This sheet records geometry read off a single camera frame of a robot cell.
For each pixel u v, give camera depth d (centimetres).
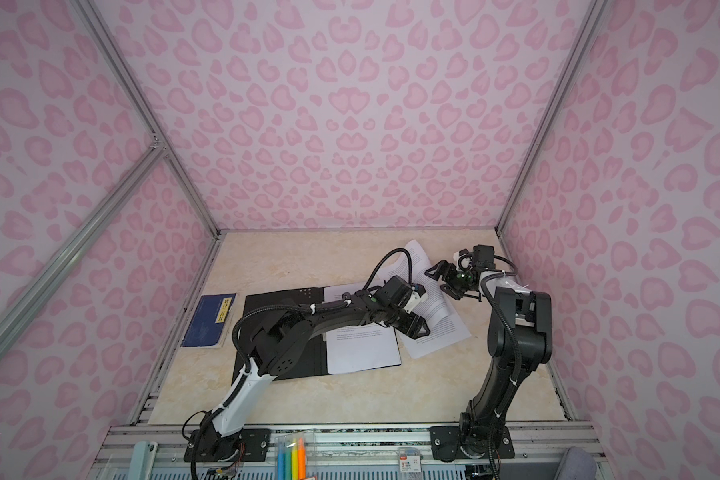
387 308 78
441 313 91
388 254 78
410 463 69
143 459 69
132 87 80
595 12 69
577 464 68
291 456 71
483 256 81
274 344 58
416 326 82
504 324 49
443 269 89
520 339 50
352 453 72
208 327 93
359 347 88
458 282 87
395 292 76
